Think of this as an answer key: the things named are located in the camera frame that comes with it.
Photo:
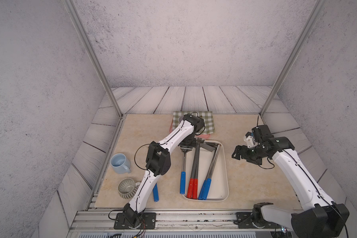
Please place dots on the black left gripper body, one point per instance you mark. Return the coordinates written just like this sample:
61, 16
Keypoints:
189, 143

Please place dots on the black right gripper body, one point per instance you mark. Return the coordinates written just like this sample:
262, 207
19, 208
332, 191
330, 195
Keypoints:
252, 155

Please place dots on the grey hoe red handle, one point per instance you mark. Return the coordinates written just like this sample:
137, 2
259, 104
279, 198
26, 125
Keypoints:
190, 186
207, 146

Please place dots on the cream storage box tray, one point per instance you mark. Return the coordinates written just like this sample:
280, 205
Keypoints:
212, 173

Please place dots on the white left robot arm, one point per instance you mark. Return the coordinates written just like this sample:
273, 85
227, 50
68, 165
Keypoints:
158, 162

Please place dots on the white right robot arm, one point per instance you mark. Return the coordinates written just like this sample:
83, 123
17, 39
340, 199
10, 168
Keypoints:
321, 217

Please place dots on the pink tray under cloth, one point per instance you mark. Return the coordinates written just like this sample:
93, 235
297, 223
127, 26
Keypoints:
204, 136

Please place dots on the green checkered cloth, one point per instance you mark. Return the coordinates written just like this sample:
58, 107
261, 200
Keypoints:
206, 115

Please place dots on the blue round cup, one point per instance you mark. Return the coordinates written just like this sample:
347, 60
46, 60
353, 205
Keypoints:
120, 164

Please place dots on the grey ribbed ceramic cup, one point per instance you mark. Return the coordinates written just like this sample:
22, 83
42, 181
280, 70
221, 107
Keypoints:
127, 188

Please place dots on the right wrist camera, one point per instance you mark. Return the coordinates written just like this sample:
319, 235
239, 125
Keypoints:
258, 135

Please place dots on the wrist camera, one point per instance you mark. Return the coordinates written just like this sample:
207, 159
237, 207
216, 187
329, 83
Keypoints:
258, 135
199, 125

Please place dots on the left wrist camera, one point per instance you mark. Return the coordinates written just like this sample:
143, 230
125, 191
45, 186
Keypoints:
199, 125

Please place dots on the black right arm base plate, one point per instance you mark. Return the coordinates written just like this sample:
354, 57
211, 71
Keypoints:
244, 220

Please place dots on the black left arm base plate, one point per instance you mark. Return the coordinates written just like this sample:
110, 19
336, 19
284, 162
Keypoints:
142, 221

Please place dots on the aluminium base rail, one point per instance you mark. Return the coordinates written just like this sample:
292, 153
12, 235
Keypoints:
171, 224

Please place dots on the aluminium corner post right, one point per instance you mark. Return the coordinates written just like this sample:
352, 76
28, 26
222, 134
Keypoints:
304, 34

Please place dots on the aluminium corner post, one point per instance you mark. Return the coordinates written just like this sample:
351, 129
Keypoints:
73, 14
304, 34

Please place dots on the aluminium corner post left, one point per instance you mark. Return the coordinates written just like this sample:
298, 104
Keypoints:
73, 14

